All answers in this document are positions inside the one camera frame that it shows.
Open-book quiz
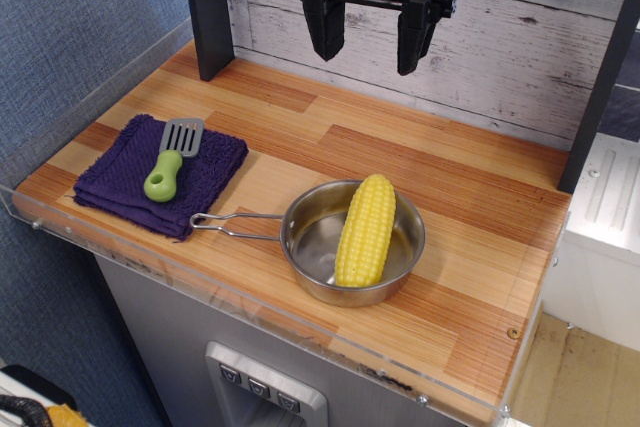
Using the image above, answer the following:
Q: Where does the dark left upright post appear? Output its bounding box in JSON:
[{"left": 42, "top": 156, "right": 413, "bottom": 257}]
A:
[{"left": 188, "top": 0, "right": 235, "bottom": 81}]

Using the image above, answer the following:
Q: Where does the grey toy fridge cabinet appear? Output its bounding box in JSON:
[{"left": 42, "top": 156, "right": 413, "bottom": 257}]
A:
[{"left": 98, "top": 257, "right": 458, "bottom": 426}]

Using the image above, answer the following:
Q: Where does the grey spatula with green handle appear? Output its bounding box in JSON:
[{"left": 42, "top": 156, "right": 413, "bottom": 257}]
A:
[{"left": 144, "top": 118, "right": 205, "bottom": 203}]

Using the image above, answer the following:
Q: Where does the dark right upright post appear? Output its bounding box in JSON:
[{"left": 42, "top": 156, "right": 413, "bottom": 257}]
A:
[{"left": 557, "top": 0, "right": 639, "bottom": 194}]

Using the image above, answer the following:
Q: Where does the dark upright post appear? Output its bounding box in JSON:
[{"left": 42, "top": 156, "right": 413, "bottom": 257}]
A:
[
  {"left": 557, "top": 0, "right": 639, "bottom": 194},
  {"left": 188, "top": 0, "right": 235, "bottom": 81}
]

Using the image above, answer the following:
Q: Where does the stainless steel pot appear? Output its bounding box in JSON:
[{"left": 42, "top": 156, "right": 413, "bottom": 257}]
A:
[{"left": 189, "top": 179, "right": 427, "bottom": 308}]

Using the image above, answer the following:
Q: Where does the clear acrylic edge guard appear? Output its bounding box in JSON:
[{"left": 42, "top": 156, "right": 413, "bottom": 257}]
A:
[{"left": 1, "top": 6, "right": 577, "bottom": 425}]

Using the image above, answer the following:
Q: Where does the purple folded cloth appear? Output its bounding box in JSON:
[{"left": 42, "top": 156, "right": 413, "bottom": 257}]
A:
[{"left": 74, "top": 114, "right": 249, "bottom": 241}]

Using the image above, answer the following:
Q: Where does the yellow object bottom corner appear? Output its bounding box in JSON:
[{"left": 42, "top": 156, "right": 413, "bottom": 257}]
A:
[{"left": 46, "top": 404, "right": 90, "bottom": 427}]

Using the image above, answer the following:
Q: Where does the yellow toy corn cob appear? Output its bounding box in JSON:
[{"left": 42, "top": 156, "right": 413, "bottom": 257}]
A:
[{"left": 334, "top": 174, "right": 396, "bottom": 288}]

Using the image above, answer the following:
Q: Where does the silver dispenser button panel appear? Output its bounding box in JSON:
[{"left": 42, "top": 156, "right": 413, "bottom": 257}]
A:
[{"left": 205, "top": 341, "right": 329, "bottom": 426}]

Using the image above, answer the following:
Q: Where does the white ribbed side surface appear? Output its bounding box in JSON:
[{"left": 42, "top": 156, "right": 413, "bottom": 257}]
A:
[{"left": 568, "top": 133, "right": 639, "bottom": 254}]

